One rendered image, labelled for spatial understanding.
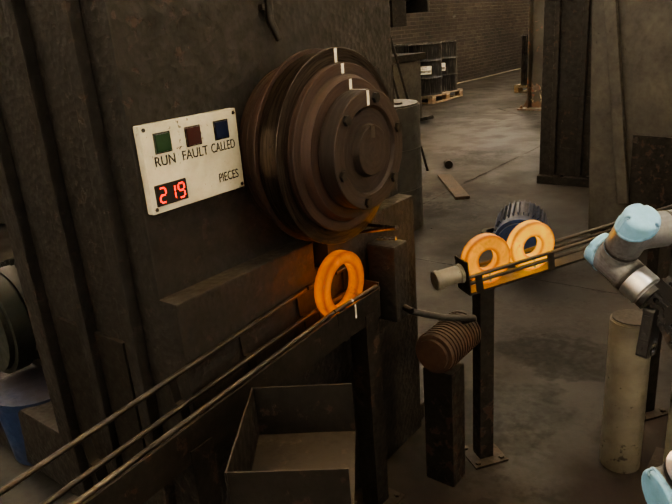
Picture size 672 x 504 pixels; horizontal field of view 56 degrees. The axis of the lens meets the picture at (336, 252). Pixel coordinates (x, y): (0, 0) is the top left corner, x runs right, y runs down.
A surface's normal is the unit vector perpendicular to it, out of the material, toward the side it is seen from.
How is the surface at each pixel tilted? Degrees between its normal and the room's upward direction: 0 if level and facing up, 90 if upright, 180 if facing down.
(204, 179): 90
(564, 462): 0
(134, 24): 90
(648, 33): 90
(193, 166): 90
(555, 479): 0
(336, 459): 5
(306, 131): 69
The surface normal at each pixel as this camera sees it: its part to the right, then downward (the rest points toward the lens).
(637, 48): -0.78, 0.26
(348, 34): 0.79, 0.15
